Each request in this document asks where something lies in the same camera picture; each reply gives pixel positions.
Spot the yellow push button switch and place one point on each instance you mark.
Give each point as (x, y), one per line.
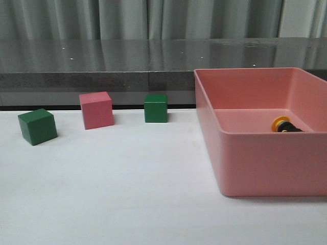
(283, 124)

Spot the right green wooden cube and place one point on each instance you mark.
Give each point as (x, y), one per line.
(156, 108)

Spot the green wooden cube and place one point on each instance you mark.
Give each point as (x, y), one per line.
(156, 108)
(37, 126)

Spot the pink wooden cube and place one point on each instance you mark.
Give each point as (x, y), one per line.
(96, 110)

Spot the pink plastic bin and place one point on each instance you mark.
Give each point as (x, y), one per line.
(236, 107)

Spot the left green wooden cube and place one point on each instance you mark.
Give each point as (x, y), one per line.
(37, 126)

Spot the grey curtain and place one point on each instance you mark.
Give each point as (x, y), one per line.
(155, 20)

